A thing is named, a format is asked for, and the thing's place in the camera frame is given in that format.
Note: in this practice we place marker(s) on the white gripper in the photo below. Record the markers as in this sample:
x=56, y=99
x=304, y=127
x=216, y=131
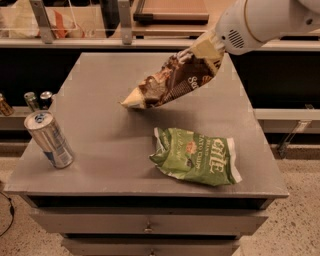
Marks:
x=233, y=28

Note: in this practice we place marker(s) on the brown chip bag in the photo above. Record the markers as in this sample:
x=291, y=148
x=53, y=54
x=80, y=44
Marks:
x=181, y=74

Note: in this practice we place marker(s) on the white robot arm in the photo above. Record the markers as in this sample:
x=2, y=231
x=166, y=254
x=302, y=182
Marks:
x=249, y=24

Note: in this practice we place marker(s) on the green jalapeno chip bag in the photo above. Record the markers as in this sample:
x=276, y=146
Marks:
x=193, y=157

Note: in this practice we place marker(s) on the white orange plastic bag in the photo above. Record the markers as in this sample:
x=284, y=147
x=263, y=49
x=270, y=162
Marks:
x=25, y=25

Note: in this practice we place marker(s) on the dark wooden tray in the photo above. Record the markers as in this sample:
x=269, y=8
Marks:
x=184, y=11

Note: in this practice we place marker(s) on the dark can on shelf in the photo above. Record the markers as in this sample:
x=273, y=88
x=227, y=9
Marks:
x=46, y=98

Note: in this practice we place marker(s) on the grey drawer cabinet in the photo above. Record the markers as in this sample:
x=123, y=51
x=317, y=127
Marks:
x=112, y=146

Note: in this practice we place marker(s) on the silver blue energy drink can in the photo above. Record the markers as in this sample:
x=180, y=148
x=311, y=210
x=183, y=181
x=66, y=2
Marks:
x=46, y=132

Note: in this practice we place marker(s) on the upper grey drawer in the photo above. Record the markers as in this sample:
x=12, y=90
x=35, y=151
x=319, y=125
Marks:
x=153, y=221

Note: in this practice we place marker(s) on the grey drawer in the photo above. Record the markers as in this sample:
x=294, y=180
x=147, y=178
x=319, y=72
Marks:
x=149, y=247
x=153, y=221

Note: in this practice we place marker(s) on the lower grey drawer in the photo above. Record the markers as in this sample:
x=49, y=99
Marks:
x=149, y=247

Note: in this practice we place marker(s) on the middle metal rail bracket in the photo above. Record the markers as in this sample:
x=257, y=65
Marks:
x=125, y=21

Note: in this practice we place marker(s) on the metal rail bracket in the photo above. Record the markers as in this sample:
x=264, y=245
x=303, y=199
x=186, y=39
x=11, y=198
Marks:
x=43, y=22
x=125, y=21

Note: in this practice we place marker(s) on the left metal rail bracket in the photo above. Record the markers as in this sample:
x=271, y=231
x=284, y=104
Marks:
x=43, y=22

